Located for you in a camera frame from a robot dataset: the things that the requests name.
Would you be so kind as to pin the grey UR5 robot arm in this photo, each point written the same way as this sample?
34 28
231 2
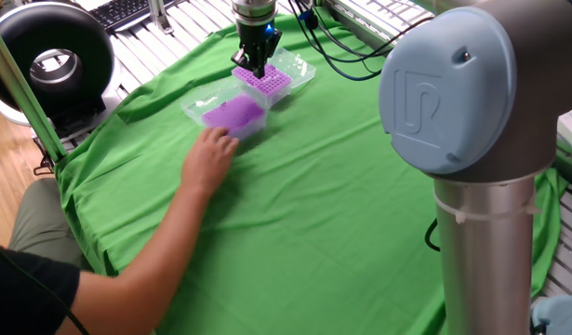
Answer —
453 93

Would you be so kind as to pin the green frame post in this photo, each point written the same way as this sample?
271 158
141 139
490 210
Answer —
25 97

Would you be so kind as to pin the purple pipette tip box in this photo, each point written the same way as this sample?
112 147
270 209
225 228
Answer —
234 114
271 81

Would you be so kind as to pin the green table cloth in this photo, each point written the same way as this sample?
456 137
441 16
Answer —
313 209

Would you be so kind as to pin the black computer keyboard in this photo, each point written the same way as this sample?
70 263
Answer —
123 10

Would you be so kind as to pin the bare human forearm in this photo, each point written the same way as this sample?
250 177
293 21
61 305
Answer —
137 274

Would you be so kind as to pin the silver metal stand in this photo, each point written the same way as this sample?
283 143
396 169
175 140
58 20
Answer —
159 16

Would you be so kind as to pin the black shirt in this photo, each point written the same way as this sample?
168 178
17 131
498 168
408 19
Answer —
25 298

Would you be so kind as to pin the olive trousers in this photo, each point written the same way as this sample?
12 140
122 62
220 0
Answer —
43 223

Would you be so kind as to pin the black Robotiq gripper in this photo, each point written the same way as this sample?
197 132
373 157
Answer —
257 39

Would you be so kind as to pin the bare human hand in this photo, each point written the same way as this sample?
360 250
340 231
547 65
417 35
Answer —
208 160

